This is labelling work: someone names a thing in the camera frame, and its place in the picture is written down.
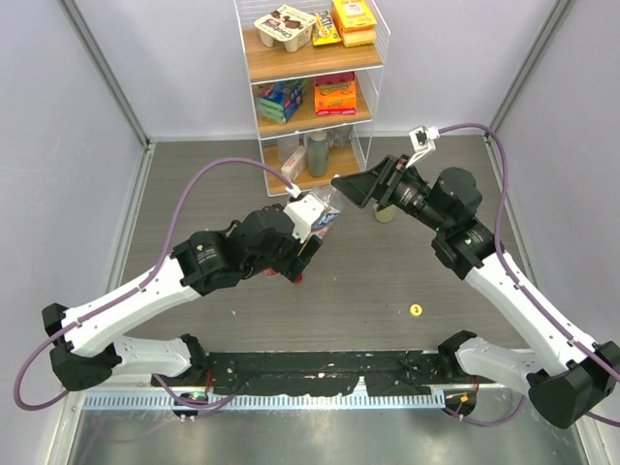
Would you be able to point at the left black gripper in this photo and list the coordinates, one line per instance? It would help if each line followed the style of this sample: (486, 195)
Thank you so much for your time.
(301, 254)

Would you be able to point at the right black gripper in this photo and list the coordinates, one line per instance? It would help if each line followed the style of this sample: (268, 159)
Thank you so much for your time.
(360, 187)

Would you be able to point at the clear blue-label water bottle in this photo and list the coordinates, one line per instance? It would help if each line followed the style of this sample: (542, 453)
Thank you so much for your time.
(333, 203)

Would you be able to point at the yellow bottle cap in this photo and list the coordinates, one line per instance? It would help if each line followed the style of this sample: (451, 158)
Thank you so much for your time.
(416, 310)

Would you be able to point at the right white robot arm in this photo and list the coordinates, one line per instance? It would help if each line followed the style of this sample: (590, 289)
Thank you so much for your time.
(568, 372)

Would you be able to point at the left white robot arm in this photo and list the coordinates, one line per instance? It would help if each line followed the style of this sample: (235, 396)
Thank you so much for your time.
(94, 345)

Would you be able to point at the green squeeze bottle beige cap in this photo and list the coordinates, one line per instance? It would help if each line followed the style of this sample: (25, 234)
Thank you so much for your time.
(386, 215)

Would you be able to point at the grey green bottle on shelf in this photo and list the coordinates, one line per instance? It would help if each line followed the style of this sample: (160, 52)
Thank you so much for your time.
(317, 151)

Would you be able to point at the clear glass jar on shelf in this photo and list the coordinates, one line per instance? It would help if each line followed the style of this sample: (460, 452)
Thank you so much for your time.
(341, 136)

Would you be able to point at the white red small box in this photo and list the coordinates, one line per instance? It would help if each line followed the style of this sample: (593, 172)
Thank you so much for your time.
(295, 165)

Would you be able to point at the orange snack box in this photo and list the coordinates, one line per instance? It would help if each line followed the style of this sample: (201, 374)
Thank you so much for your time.
(335, 94)

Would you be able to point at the blue green box stack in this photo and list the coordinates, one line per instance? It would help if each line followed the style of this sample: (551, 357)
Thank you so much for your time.
(278, 101)

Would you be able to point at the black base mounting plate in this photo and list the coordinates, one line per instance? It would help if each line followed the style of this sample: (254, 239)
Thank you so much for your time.
(322, 374)

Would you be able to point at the yellow sponge pack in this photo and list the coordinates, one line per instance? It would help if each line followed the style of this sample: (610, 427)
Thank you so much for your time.
(354, 22)

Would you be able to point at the yellow M&M candy bag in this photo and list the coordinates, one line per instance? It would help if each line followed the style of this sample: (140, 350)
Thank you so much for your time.
(324, 30)

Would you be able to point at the chocolate pudding cup pack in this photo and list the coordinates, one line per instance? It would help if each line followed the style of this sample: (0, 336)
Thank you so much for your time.
(287, 26)

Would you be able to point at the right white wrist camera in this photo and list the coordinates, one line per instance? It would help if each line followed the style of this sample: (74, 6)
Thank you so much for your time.
(423, 143)

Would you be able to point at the white wire shelf rack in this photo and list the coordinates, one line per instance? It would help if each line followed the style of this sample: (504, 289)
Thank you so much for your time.
(269, 64)

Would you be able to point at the slotted aluminium cable rail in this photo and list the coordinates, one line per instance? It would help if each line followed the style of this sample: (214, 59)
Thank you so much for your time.
(358, 400)

